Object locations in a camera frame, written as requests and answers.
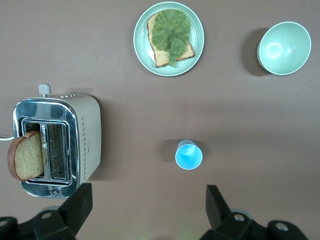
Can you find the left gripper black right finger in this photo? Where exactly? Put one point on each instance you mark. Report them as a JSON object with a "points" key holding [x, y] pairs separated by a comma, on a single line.
{"points": [[216, 207]]}

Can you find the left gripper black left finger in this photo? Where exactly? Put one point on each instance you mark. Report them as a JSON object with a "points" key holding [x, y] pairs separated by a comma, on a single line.
{"points": [[80, 202]]}

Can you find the blue paper cup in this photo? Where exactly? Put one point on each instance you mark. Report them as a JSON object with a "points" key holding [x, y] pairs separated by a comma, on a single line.
{"points": [[188, 155]]}

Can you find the brown bread slice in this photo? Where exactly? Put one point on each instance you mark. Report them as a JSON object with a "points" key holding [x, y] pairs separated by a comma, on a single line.
{"points": [[161, 57], [27, 157]]}

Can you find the cream and chrome toaster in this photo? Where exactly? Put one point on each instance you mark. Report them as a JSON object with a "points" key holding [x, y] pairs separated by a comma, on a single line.
{"points": [[90, 130]]}

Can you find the pale green bowl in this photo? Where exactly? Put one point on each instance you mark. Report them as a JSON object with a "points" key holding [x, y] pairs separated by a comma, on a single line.
{"points": [[285, 50]]}

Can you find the pale green plate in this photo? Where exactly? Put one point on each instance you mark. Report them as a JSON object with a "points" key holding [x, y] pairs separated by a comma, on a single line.
{"points": [[141, 37]]}

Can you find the green lettuce leaf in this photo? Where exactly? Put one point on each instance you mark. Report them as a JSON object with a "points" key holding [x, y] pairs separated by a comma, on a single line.
{"points": [[170, 30]]}

